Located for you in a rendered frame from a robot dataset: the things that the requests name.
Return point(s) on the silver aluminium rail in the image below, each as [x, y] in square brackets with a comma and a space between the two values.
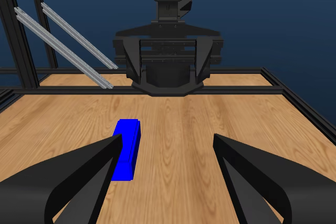
[63, 49]
[78, 36]

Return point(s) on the black table frame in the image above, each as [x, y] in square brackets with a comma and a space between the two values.
[236, 90]

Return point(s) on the blue hollow socket block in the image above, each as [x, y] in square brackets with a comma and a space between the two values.
[131, 140]

